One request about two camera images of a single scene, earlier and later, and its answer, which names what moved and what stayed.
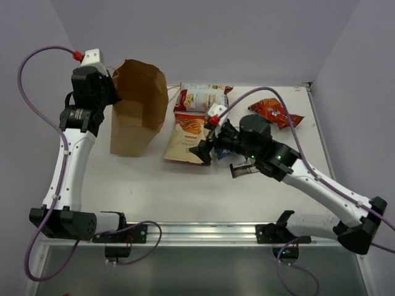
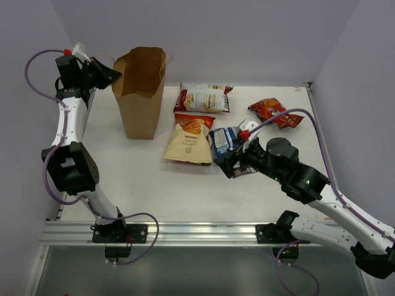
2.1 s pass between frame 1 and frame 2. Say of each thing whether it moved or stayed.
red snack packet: stayed
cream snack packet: stayed
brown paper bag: moved
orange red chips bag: stayed
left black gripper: moved
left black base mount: stayed
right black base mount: stayed
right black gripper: moved
